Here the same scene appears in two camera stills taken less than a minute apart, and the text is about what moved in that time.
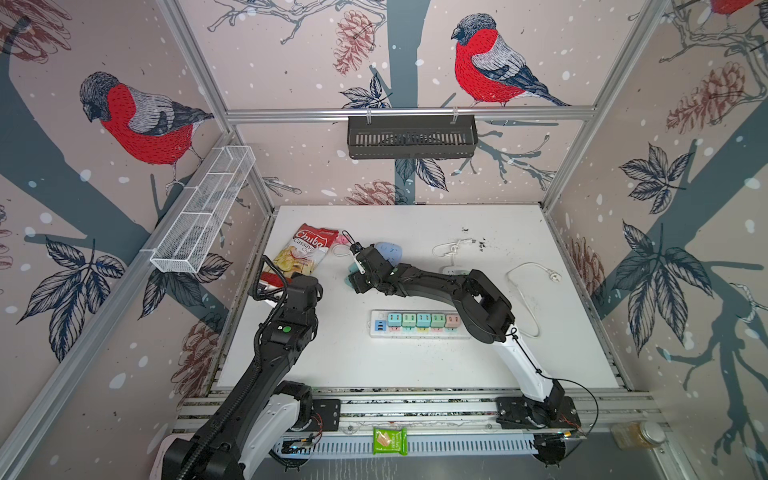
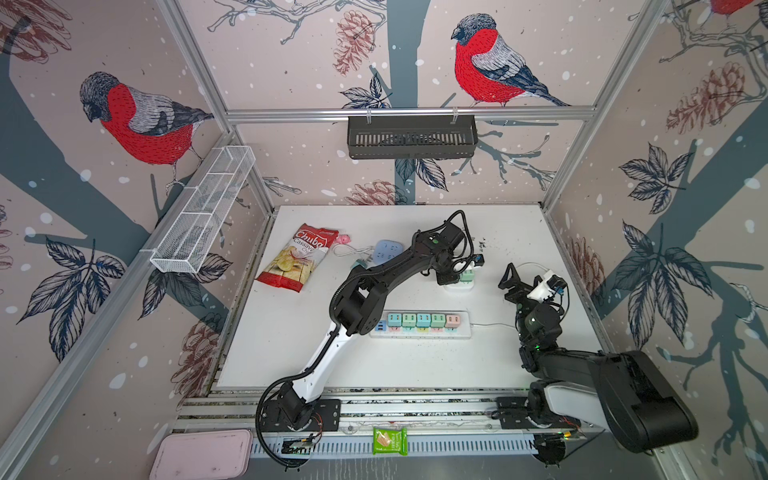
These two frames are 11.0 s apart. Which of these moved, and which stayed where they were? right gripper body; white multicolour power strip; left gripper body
Moved: right gripper body; left gripper body
Stayed: white multicolour power strip
